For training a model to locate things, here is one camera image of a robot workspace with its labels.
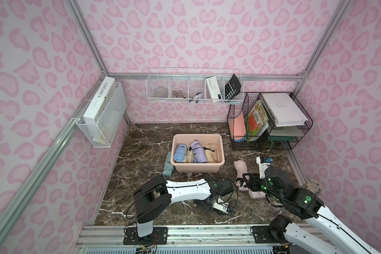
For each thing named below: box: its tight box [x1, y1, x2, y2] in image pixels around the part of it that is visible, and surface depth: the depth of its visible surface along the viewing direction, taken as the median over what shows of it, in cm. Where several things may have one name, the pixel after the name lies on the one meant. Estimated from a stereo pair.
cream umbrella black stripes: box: [185, 146, 195, 163], surface depth 97 cm
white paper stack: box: [261, 92, 309, 127], surface depth 98 cm
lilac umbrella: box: [189, 139, 208, 163], surface depth 95 cm
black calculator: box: [224, 74, 242, 101], surface depth 94 cm
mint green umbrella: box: [162, 151, 175, 177], surface depth 95 cm
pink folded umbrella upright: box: [233, 159, 250, 192], surface depth 93 cm
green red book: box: [244, 99, 269, 141], surface depth 105 cm
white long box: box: [82, 76, 117, 125], surface depth 71 cm
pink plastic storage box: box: [170, 133, 225, 174], surface depth 94 cm
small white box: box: [205, 76, 222, 100], surface depth 93 cm
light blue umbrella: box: [173, 143, 187, 163], surface depth 89 cm
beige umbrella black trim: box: [202, 142, 216, 163], surface depth 99 cm
